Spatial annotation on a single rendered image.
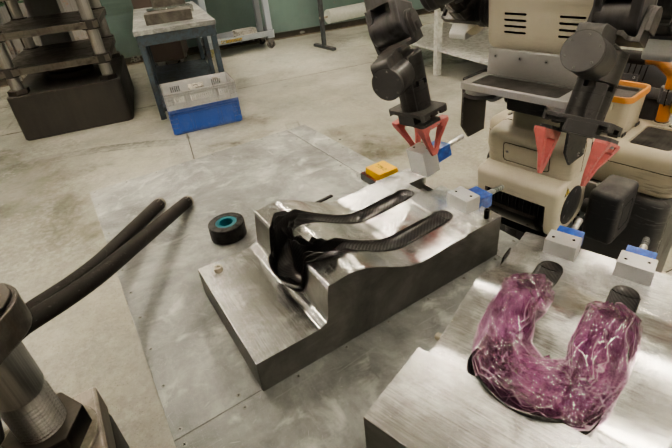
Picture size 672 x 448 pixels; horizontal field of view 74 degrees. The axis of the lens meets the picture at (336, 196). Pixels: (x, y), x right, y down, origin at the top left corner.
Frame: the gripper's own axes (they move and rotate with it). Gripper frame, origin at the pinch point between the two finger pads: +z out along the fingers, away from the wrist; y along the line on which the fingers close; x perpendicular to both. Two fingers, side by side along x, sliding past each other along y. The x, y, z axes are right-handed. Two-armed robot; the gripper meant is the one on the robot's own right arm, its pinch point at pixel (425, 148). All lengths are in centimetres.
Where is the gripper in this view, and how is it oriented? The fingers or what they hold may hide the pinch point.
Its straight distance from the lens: 92.3
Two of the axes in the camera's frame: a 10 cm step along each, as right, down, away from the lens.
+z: 2.7, 8.4, 4.7
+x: 8.1, -4.6, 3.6
